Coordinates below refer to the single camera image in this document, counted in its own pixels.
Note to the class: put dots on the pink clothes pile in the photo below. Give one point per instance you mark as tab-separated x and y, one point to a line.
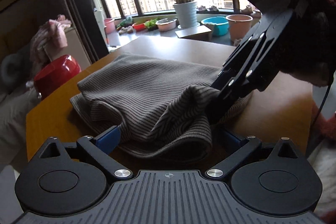
52	31

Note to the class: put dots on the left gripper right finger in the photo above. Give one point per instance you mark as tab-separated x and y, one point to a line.
242	148

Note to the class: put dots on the grey covered sofa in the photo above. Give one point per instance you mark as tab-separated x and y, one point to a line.
18	94

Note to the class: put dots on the blue plastic basin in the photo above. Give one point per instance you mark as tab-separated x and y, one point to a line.
218	24

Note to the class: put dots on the white floor cleaner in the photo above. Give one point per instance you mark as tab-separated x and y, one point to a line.
97	10

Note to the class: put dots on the striped grey white garment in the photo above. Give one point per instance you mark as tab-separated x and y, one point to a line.
159	105

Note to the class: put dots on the red round stool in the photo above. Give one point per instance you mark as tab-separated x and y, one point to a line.
55	74

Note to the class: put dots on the beige flower pot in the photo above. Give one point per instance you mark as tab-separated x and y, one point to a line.
239	25

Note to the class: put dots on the pink basin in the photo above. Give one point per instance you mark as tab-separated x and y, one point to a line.
166	24

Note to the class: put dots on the grey round cushion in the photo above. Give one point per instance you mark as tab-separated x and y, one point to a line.
15	69

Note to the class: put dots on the right gloved hand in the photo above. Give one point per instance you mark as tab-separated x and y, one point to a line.
318	74

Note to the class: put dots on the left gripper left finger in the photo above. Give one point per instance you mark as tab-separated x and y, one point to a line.
96	151

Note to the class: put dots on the pink plastic bucket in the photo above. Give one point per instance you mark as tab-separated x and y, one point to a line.
109	25

